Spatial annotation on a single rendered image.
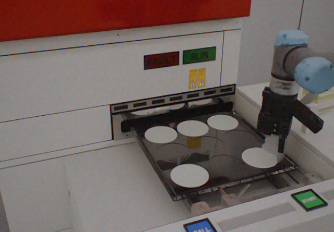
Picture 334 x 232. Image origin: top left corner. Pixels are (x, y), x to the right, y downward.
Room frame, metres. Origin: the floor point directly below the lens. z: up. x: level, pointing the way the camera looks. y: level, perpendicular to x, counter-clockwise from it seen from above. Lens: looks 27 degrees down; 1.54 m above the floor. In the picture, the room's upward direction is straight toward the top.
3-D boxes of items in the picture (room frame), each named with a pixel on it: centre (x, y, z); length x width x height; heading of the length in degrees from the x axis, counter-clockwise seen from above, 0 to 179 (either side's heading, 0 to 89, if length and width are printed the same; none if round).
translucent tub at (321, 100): (1.11, -0.47, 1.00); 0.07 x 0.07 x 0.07; 25
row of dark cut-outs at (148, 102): (1.19, -0.03, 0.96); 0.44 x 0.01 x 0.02; 112
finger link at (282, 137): (0.89, -0.30, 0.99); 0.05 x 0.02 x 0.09; 156
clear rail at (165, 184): (0.93, 0.05, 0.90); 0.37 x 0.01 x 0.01; 22
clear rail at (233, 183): (0.83, -0.19, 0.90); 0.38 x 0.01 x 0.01; 112
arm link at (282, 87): (0.92, -0.29, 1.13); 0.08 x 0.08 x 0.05
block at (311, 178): (0.82, -0.39, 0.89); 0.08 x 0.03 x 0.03; 22
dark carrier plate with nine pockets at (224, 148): (0.99, -0.12, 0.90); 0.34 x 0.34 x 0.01; 22
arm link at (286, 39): (0.91, -0.30, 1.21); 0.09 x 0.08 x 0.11; 10
